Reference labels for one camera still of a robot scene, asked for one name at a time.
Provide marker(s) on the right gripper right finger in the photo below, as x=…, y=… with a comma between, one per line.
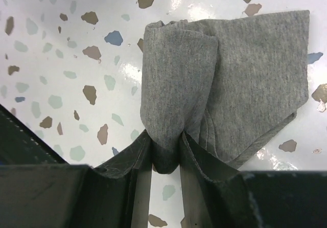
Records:
x=217, y=195

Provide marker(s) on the grey cream underwear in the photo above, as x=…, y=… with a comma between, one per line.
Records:
x=231, y=85

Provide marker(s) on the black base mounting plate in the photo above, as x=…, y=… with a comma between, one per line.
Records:
x=21, y=146

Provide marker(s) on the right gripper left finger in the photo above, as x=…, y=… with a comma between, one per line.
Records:
x=114, y=194

